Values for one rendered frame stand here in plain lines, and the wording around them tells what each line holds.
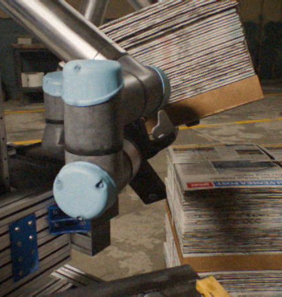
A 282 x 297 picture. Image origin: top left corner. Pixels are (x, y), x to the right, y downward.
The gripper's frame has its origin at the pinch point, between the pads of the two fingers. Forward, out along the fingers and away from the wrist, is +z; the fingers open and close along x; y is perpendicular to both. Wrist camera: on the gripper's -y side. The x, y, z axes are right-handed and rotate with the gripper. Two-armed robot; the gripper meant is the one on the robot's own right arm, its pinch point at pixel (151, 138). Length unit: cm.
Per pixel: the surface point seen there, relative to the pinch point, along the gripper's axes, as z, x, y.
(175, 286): -21.7, -2.1, -19.8
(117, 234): 136, 84, -72
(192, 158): 35.2, 1.7, -15.3
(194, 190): 13.0, -1.4, -17.1
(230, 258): 16.0, -3.3, -37.2
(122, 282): -23.2, 5.5, -16.7
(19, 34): 560, 328, 132
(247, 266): 17.4, -6.2, -41.1
